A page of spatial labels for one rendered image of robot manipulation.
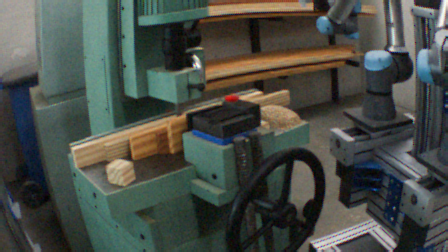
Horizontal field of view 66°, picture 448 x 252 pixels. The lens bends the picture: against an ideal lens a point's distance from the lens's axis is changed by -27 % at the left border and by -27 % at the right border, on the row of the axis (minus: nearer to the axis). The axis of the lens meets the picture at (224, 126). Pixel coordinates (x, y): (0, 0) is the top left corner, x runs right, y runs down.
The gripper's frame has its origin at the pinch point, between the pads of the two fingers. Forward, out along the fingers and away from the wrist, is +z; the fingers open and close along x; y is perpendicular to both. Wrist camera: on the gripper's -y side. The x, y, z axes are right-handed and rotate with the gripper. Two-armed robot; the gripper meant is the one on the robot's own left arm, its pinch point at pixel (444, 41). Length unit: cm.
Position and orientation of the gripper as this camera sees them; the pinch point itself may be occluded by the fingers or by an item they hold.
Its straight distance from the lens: 55.0
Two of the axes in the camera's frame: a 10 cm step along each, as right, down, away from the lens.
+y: 1.0, 9.1, 3.9
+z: -7.9, 3.2, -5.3
